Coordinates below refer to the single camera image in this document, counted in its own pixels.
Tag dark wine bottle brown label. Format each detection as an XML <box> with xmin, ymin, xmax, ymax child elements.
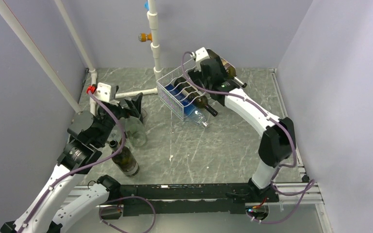
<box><xmin>206</xmin><ymin>48</ymin><xmax>247</xmax><ymax>88</ymax></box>

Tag clear glass bottle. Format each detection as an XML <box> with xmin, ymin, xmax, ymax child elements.
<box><xmin>124</xmin><ymin>110</ymin><xmax>147</xmax><ymax>147</ymax></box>

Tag dark green wine bottle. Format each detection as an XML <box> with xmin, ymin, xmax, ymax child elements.
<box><xmin>174</xmin><ymin>77</ymin><xmax>218</xmax><ymax>117</ymax></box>

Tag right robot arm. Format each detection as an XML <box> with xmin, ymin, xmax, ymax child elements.
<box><xmin>181</xmin><ymin>57</ymin><xmax>298</xmax><ymax>201</ymax></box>

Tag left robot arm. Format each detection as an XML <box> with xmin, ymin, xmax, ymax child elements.
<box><xmin>0</xmin><ymin>85</ymin><xmax>143</xmax><ymax>233</ymax></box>

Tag blue bottle in rack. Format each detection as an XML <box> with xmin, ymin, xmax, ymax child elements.
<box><xmin>164</xmin><ymin>84</ymin><xmax>208</xmax><ymax>128</ymax></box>

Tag grey round perforated disc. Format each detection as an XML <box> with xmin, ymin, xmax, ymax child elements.
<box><xmin>123</xmin><ymin>99</ymin><xmax>147</xmax><ymax>125</ymax></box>

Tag orange nozzle on pipe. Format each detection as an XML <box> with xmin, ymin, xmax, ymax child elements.
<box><xmin>138</xmin><ymin>33</ymin><xmax>153</xmax><ymax>42</ymax></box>

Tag blue clip on pipe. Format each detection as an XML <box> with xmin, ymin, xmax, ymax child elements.
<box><xmin>144</xmin><ymin>1</ymin><xmax>149</xmax><ymax>10</ymax></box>

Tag diagonal white pole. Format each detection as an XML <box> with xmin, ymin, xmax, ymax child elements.
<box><xmin>0</xmin><ymin>0</ymin><xmax>82</xmax><ymax>112</ymax></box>

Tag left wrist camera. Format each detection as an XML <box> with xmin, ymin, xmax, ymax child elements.
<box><xmin>86</xmin><ymin>83</ymin><xmax>113</xmax><ymax>102</ymax></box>

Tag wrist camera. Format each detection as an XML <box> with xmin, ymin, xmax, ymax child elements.
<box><xmin>86</xmin><ymin>83</ymin><xmax>113</xmax><ymax>102</ymax></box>
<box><xmin>194</xmin><ymin>47</ymin><xmax>210</xmax><ymax>71</ymax></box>

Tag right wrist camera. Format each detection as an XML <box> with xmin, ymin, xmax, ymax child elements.
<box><xmin>194</xmin><ymin>47</ymin><xmax>210</xmax><ymax>71</ymax></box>

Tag white wire wine rack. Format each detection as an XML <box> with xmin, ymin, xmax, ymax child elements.
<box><xmin>156</xmin><ymin>66</ymin><xmax>218</xmax><ymax>127</ymax></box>

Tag white PVC pipe frame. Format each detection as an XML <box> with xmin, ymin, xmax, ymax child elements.
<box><xmin>55</xmin><ymin>0</ymin><xmax>162</xmax><ymax>102</ymax></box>

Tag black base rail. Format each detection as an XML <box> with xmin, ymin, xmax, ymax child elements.
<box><xmin>74</xmin><ymin>182</ymin><xmax>322</xmax><ymax>216</ymax></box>

